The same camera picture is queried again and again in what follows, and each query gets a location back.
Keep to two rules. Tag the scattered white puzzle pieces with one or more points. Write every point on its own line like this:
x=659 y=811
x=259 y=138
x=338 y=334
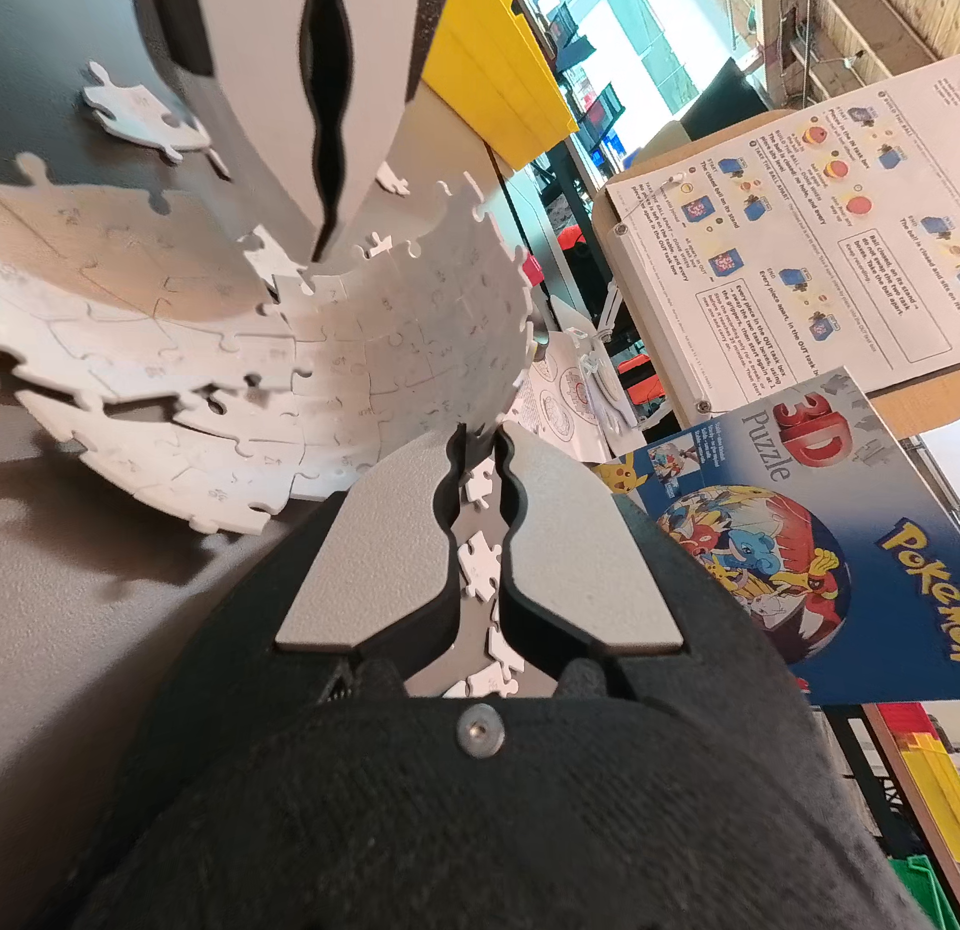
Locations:
x=135 y=112

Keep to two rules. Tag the black monitor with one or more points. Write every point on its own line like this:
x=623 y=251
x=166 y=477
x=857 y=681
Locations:
x=724 y=101

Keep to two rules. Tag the instruction sheet board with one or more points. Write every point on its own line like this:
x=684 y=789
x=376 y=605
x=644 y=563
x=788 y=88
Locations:
x=787 y=254

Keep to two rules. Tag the yellow plastic bin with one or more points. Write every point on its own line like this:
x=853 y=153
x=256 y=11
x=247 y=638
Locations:
x=502 y=67
x=937 y=795

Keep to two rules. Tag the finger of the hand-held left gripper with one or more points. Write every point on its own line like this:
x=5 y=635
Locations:
x=382 y=82
x=247 y=82

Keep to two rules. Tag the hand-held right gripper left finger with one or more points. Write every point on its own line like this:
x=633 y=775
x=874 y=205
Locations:
x=375 y=570

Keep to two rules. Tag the black round ball stand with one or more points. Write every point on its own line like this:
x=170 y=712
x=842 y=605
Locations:
x=538 y=345

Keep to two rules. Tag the blue printed puzzle box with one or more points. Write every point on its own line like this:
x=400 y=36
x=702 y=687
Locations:
x=825 y=555

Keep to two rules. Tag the white puzzle strip section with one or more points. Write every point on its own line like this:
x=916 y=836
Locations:
x=187 y=465

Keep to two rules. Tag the white instruction leaflet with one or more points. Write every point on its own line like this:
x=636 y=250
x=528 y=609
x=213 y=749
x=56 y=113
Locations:
x=559 y=405

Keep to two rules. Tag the white board bracket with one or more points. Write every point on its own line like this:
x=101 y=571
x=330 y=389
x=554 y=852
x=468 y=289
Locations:
x=609 y=307

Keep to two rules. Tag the green plastic bin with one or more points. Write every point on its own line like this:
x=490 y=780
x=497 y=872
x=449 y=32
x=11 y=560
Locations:
x=930 y=896

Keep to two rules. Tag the small red block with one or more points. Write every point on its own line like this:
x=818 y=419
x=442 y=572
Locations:
x=532 y=269

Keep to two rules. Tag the clear plastic parts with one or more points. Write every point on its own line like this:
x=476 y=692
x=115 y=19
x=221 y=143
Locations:
x=604 y=390

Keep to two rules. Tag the orange plastic item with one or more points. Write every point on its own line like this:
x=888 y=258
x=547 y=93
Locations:
x=571 y=237

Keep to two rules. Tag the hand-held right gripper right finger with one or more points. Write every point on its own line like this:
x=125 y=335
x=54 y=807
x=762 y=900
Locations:
x=585 y=570

